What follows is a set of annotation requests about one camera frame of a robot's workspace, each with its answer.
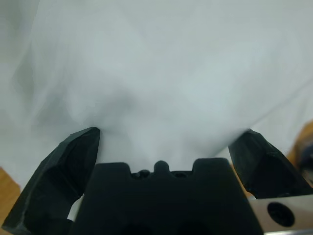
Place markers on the white t-shirt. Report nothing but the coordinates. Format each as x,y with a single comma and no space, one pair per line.
156,73

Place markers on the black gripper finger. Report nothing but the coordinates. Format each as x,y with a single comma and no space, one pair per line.
269,171
56,181

